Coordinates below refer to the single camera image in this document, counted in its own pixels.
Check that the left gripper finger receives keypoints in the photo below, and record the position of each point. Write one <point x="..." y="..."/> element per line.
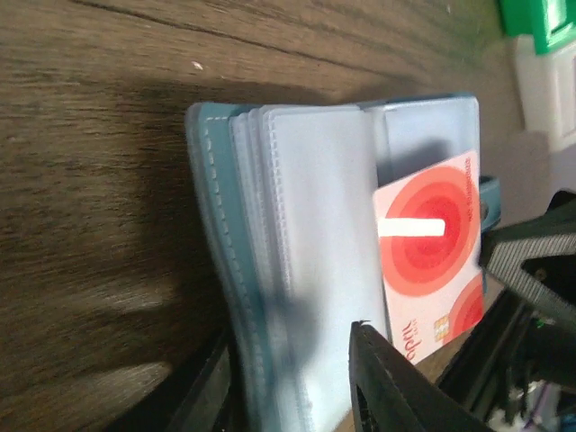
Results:
<point x="389" y="394"/>

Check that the green bin middle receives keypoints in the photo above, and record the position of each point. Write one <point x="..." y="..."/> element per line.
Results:
<point x="551" y="23"/>

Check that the blue card holder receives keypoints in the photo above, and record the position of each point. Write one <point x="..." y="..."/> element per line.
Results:
<point x="286" y="196"/>

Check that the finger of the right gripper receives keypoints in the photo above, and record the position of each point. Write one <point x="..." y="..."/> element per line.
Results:
<point x="535" y="259"/>

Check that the white bin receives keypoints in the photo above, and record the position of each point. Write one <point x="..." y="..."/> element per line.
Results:
<point x="546" y="85"/>

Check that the red circle credit card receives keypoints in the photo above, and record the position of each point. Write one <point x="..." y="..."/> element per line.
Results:
<point x="429" y="228"/>

